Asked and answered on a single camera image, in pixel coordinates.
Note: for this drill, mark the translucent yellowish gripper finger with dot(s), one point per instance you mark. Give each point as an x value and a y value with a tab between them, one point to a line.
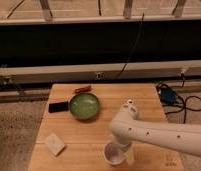
129	155

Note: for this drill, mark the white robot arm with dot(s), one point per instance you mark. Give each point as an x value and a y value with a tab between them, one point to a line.
126	127

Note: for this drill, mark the green ceramic bowl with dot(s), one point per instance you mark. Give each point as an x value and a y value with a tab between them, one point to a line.
84	106

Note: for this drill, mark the blue power adapter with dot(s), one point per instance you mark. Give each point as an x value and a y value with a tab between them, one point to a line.
168	96

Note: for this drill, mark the white sponge block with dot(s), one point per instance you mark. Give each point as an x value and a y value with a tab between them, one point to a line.
54	144

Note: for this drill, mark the black rectangular block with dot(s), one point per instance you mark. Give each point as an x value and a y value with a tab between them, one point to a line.
58	107

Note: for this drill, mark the white metal rail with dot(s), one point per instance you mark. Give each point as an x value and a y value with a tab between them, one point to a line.
90	72

